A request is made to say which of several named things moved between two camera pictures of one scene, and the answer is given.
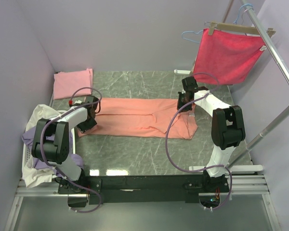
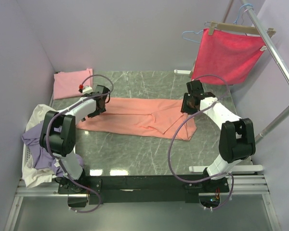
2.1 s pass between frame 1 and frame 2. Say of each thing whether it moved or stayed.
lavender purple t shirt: stayed
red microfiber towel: stayed
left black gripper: moved
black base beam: stayed
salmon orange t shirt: moved
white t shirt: stayed
